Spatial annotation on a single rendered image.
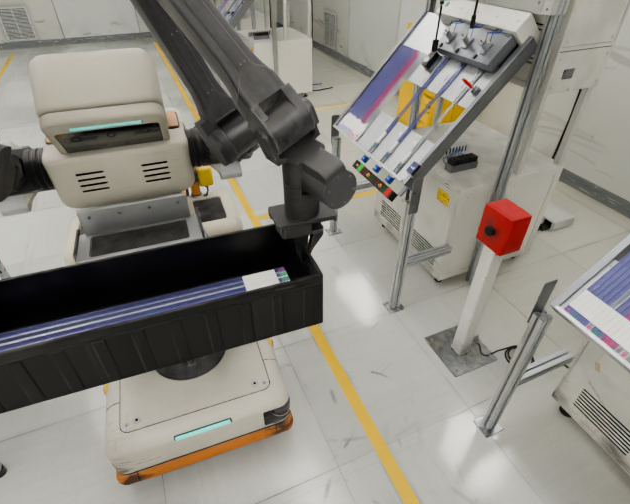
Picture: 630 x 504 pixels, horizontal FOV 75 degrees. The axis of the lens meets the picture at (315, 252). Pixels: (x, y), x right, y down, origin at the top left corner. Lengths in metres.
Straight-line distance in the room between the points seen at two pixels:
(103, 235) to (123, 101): 0.31
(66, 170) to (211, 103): 0.32
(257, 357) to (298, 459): 0.41
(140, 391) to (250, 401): 0.39
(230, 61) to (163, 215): 0.47
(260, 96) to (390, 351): 1.60
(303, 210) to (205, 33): 0.27
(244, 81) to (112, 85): 0.33
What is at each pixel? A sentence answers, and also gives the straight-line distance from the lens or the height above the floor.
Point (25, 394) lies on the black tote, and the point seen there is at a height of 1.04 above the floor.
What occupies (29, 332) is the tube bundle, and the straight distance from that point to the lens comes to 0.80.
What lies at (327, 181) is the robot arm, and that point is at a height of 1.30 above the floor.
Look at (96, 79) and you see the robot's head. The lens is 0.87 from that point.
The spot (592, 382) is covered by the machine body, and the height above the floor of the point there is 0.28.
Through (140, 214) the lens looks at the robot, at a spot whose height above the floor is 1.07.
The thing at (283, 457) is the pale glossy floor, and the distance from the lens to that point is 1.73.
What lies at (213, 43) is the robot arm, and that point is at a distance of 0.61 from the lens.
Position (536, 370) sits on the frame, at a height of 0.32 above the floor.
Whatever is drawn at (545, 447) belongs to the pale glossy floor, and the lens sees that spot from 1.95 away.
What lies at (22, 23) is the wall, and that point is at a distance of 8.79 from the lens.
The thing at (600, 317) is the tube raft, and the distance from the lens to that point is 1.32.
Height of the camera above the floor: 1.56
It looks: 38 degrees down
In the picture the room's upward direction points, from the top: straight up
